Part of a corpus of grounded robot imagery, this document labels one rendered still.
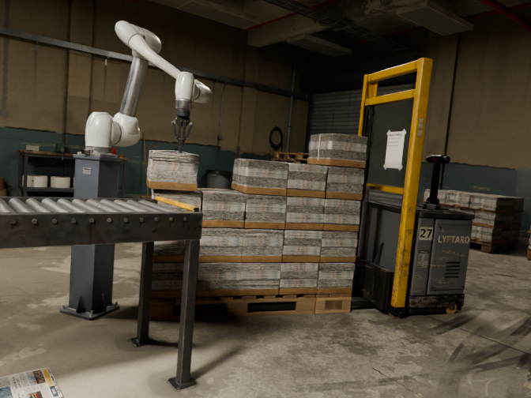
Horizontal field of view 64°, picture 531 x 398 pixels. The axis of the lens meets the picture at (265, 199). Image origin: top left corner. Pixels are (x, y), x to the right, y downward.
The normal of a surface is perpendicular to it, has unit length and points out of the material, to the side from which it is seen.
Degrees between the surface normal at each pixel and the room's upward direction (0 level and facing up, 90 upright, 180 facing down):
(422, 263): 90
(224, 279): 90
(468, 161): 90
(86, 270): 90
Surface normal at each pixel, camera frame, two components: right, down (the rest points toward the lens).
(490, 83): -0.79, -0.01
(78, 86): 0.60, 0.12
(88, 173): -0.35, 0.05
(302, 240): 0.32, 0.11
